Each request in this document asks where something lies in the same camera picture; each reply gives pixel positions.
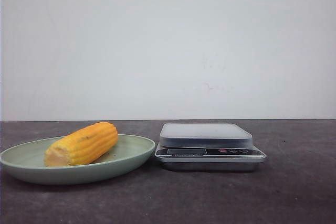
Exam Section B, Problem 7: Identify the yellow corn cob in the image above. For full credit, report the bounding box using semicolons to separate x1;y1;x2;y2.
44;122;118;167

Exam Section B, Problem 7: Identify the silver digital kitchen scale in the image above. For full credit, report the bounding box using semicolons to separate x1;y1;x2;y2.
155;123;267;171

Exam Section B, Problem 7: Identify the pale green plate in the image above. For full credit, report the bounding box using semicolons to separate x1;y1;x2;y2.
1;134;155;185

